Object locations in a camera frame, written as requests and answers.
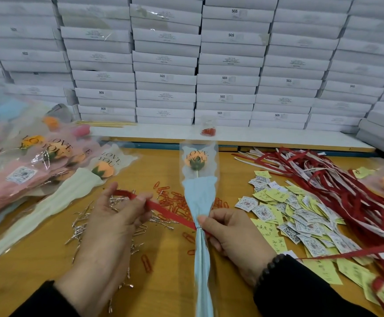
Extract pile of orange paper clips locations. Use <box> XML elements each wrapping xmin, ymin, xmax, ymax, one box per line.
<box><xmin>139</xmin><ymin>181</ymin><xmax>231</xmax><ymax>275</ymax></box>

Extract wall of stacked white boxes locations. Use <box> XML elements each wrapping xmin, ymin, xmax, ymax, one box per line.
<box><xmin>0</xmin><ymin>0</ymin><xmax>384</xmax><ymax>133</ymax></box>

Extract pile of flowers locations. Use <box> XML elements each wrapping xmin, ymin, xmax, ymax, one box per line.
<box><xmin>0</xmin><ymin>96</ymin><xmax>110</xmax><ymax>229</ymax></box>

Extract blue orange rose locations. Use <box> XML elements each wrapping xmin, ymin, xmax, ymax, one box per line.
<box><xmin>179</xmin><ymin>140</ymin><xmax>221</xmax><ymax>317</ymax></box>

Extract person's left forearm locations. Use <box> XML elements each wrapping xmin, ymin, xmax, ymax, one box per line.
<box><xmin>10</xmin><ymin>280</ymin><xmax>81</xmax><ymax>317</ymax></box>

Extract person's left hand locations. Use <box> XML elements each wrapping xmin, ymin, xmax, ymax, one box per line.
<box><xmin>55</xmin><ymin>181</ymin><xmax>155</xmax><ymax>317</ymax></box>

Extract long white board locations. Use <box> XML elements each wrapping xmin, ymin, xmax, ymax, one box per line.
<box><xmin>89</xmin><ymin>123</ymin><xmax>376</xmax><ymax>153</ymax></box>

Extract pile of yellow white tags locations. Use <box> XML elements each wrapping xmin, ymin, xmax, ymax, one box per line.
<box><xmin>235</xmin><ymin>165</ymin><xmax>384</xmax><ymax>311</ymax></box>

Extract pile of red ribbons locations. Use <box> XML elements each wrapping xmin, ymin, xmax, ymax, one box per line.
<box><xmin>235</xmin><ymin>147</ymin><xmax>384</xmax><ymax>317</ymax></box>

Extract cream orange rose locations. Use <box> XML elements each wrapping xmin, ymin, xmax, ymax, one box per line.
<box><xmin>0</xmin><ymin>143</ymin><xmax>140</xmax><ymax>269</ymax></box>

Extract slanted stack of white boxes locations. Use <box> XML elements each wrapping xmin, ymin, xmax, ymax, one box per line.
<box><xmin>356</xmin><ymin>102</ymin><xmax>384</xmax><ymax>162</ymax></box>

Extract pile of silver twist ties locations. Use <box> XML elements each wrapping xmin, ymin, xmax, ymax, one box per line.
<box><xmin>65</xmin><ymin>195</ymin><xmax>176</xmax><ymax>314</ymax></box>

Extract person's right forearm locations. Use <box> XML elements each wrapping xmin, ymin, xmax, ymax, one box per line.
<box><xmin>253</xmin><ymin>255</ymin><xmax>378</xmax><ymax>317</ymax></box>

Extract person's right hand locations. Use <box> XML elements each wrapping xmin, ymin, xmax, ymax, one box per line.
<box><xmin>197</xmin><ymin>208</ymin><xmax>277</xmax><ymax>288</ymax></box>

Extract black bead bracelet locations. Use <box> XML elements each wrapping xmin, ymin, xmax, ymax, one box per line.
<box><xmin>255</xmin><ymin>253</ymin><xmax>288</xmax><ymax>291</ymax></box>

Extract small bag of red clips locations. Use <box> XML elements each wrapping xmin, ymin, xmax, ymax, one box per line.
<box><xmin>200</xmin><ymin>118</ymin><xmax>218</xmax><ymax>137</ymax></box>

